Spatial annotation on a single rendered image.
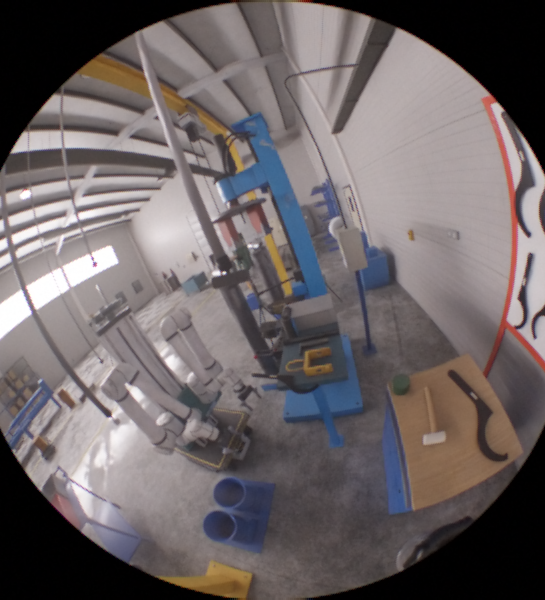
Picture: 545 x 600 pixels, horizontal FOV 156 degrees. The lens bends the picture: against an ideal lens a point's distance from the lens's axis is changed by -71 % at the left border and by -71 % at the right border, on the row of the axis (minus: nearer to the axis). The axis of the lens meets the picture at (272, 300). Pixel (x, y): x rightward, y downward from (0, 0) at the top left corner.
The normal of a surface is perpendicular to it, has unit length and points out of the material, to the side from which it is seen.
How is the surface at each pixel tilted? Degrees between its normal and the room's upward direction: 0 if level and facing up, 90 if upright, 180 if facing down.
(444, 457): 0
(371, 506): 0
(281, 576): 0
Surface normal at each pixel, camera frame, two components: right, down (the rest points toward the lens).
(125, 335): 0.89, -0.18
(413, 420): -0.36, -0.85
